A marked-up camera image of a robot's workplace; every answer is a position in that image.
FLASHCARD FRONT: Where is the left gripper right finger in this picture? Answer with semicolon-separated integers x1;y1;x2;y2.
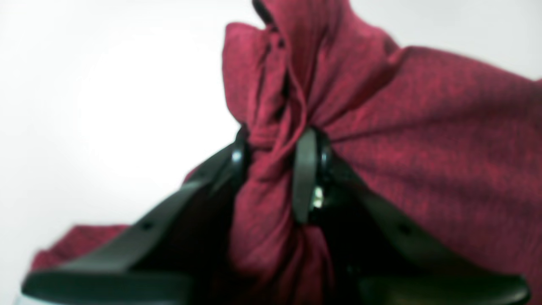
292;128;531;305

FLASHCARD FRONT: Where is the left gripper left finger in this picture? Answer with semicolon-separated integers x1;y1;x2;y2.
21;127;249;305

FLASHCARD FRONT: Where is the dark red t-shirt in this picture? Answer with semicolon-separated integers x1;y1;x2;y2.
28;0;541;305

